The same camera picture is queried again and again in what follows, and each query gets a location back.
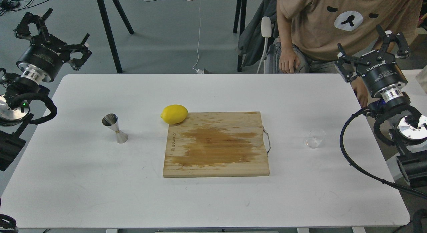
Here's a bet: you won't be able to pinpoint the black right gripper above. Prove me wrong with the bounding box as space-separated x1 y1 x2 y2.
334 24 411 98

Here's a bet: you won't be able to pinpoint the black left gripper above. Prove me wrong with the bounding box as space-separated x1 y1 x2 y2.
13 8 92 83

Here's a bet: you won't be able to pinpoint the small clear glass cup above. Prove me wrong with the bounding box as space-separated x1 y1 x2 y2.
304 128 326 149

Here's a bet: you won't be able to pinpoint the steel double jigger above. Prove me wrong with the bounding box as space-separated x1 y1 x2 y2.
101 114 128 144

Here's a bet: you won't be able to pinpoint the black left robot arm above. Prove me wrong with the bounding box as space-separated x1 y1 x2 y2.
0 8 92 171

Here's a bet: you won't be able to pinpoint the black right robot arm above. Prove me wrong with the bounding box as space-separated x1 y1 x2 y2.
335 25 426 199

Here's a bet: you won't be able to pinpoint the person's right hand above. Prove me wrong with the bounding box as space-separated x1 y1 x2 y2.
279 48 300 73

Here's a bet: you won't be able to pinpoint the black metal trestle table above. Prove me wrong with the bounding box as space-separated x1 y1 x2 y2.
80 0 248 73

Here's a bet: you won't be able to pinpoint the person in tan shirt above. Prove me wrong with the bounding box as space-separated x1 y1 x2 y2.
276 0 427 108

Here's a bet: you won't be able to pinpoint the yellow lemon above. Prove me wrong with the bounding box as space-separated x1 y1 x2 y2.
160 104 188 125

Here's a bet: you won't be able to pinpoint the wooden cutting board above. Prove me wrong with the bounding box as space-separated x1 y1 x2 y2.
163 111 270 178

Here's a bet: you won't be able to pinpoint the black cables on floor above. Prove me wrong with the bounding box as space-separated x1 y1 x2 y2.
0 0 69 16

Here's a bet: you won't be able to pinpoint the white hanging cable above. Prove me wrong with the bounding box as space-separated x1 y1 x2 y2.
192 0 204 74

